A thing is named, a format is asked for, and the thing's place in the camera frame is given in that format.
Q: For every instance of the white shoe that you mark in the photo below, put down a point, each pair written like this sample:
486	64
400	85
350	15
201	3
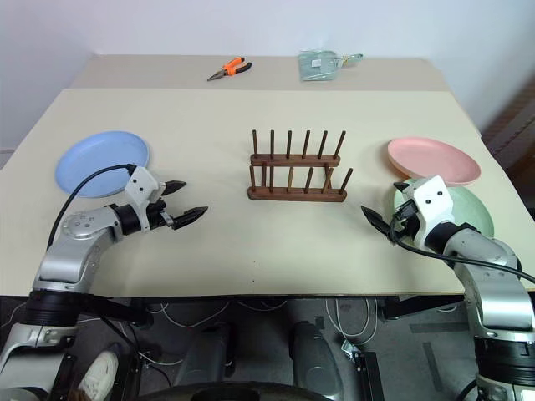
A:
98	374

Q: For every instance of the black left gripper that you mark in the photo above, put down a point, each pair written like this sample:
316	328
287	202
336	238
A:
158	217

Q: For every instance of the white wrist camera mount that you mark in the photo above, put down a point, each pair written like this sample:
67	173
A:
140	184
432	204

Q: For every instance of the pink red plate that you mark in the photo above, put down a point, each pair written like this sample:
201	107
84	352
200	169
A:
430	158

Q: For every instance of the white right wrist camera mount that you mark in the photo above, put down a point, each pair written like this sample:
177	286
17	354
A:
432	204

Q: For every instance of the wooden dish rack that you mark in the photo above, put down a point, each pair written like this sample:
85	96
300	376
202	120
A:
297	193

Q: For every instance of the clear plastic bag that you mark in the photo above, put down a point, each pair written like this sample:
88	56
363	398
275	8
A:
315	66

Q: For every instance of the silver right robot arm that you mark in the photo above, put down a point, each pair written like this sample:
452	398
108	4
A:
497	292

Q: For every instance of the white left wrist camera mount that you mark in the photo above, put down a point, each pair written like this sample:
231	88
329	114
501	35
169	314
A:
140	184

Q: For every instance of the dark grey rounded shape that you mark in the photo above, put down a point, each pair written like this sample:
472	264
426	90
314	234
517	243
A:
317	359
209	355

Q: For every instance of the pale green plate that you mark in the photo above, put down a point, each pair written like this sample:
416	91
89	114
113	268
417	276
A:
470	209

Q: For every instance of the black table frame bar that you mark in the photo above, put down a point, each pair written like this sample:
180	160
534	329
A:
121	311
418	307

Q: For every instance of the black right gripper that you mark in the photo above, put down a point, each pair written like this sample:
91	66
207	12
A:
407	227

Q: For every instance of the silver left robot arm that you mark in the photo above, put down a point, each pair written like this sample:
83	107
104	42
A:
67	259

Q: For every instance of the blue plate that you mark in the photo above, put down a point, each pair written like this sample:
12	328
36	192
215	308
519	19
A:
100	158

